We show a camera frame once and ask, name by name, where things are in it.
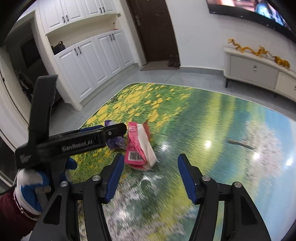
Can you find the small purple wrapper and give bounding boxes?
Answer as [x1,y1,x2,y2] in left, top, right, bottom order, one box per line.
[104,120,126,150]

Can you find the pink tissue pack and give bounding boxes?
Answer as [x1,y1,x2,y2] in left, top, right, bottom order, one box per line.
[125,121,157,171]

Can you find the left gloved hand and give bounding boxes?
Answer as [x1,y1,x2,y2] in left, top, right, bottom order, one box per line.
[14,157,78,216]

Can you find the white lower shoe cabinets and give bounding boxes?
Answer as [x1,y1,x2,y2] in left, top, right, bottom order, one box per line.
[55,29,133,102]

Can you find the black bag in niche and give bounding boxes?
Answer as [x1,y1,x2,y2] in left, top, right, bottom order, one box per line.
[51,41,66,55]

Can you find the brown door mat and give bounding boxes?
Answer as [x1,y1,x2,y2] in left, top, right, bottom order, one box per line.
[141,61,180,71]

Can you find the pair of dark shoes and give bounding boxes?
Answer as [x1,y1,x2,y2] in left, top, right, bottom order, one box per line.
[168,55,180,68]

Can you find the white TV console cabinet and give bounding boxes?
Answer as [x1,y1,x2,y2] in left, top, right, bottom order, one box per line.
[223,48,295,101]

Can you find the dark brown entrance door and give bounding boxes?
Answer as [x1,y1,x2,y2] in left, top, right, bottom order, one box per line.
[127,0,179,62]

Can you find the golden dragon ornament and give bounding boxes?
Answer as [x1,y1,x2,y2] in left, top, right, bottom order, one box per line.
[228,39,290,70]

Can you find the white upper wall cabinets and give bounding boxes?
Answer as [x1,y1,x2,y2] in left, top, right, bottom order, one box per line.
[38,0,117,34]

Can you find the wall mounted television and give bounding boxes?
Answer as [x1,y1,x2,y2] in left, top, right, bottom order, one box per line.
[206,1,292,32]

